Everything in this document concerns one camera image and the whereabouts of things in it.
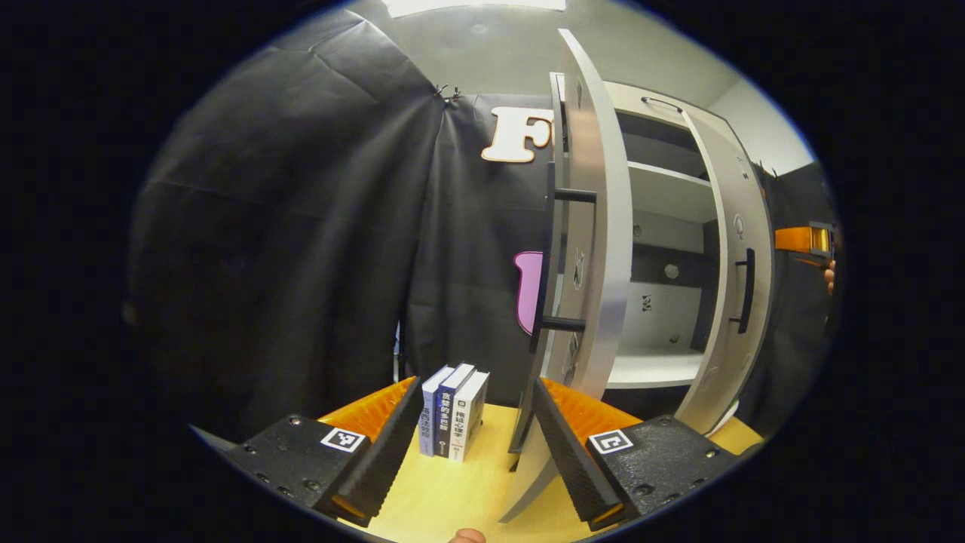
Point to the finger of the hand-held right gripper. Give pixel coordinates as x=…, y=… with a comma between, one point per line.
x=791, y=240

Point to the dark blue book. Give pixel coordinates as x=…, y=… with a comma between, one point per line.
x=445, y=422

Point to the white cabinet shelf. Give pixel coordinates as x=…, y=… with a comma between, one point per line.
x=667, y=192

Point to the white book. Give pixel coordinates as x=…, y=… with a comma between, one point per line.
x=467, y=418

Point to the white door with calendar sticker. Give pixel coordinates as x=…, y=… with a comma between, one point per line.
x=735, y=188

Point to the white cabinet drawer front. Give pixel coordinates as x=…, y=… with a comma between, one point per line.
x=626, y=98

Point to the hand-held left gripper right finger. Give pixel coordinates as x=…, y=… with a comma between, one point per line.
x=569, y=452

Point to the black backdrop cloth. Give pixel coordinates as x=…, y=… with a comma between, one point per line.
x=301, y=226
x=799, y=196

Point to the grey and white cabinet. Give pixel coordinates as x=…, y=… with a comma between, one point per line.
x=678, y=317

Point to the white door with phone sticker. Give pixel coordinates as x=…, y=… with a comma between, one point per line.
x=614, y=226

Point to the pale blue book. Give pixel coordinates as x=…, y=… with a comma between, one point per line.
x=428, y=415

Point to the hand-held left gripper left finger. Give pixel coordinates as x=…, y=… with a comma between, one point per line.
x=384, y=445

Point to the metal backdrop clip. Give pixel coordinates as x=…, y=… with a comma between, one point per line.
x=448, y=93

